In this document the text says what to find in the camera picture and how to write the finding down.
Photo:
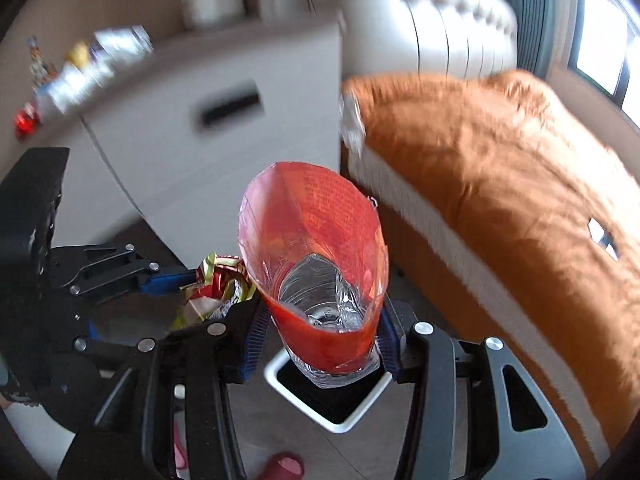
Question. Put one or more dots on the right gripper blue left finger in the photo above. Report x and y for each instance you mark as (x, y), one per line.
(254, 334)

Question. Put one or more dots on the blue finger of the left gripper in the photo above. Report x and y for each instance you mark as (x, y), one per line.
(167, 280)

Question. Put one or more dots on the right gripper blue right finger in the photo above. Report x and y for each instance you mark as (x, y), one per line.
(388, 339)

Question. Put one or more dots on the gold red wrapper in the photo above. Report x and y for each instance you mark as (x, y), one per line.
(221, 282)

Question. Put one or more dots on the orange plastic cup wrapper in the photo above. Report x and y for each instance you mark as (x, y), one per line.
(313, 245)

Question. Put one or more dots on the clear plastic bag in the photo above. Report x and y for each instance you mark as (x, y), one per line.
(70, 88)

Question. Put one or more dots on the yellow lidded cup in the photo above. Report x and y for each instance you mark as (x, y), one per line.
(79, 55)

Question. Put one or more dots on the white paper bag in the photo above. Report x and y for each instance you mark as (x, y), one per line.
(125, 42)

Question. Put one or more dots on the white trash bin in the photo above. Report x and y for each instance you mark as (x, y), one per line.
(337, 410)

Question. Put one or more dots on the white desk drawer cabinet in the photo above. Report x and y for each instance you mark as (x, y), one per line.
(176, 139)

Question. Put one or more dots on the red slipper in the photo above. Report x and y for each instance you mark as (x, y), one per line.
(283, 466)

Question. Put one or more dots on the white fringed bed skirt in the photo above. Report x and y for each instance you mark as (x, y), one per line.
(387, 185)

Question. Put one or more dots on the orange bed blanket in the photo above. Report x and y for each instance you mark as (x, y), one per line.
(549, 209)

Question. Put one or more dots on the red snack wrapper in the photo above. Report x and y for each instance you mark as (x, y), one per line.
(26, 121)

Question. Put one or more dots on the colourful sticker strip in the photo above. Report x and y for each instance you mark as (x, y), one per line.
(42, 71)

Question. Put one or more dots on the white padded headboard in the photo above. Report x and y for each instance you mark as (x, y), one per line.
(464, 39)

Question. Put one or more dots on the blue grey curtain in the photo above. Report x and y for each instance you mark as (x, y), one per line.
(545, 33)

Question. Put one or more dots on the window with dark frame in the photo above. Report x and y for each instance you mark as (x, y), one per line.
(605, 52)

